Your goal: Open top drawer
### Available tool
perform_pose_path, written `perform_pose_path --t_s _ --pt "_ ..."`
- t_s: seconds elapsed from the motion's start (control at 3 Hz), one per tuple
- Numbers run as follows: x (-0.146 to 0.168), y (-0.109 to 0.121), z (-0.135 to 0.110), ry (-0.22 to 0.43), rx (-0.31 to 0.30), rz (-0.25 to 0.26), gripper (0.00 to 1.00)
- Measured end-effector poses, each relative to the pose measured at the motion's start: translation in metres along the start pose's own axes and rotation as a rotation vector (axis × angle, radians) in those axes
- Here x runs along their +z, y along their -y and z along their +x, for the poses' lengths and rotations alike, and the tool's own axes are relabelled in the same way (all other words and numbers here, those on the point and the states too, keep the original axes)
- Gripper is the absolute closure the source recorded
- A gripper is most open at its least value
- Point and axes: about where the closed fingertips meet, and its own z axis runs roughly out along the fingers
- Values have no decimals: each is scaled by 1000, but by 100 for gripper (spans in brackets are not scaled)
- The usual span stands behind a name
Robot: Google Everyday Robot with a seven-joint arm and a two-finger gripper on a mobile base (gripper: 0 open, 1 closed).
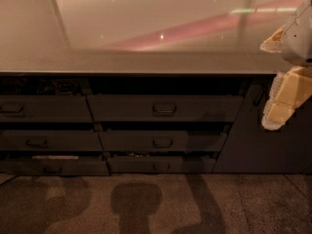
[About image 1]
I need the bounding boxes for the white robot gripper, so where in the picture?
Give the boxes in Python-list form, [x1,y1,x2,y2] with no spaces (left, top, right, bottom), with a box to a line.
[260,0,312,131]

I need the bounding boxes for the dark drawer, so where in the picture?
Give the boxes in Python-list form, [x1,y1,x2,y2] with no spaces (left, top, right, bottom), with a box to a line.
[0,131,102,151]
[99,131,227,152]
[87,95,243,122]
[0,96,92,123]
[0,155,110,176]
[107,156,215,174]

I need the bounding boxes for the dark right cabinet door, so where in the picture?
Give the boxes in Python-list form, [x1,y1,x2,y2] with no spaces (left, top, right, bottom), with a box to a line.
[214,77,312,174]

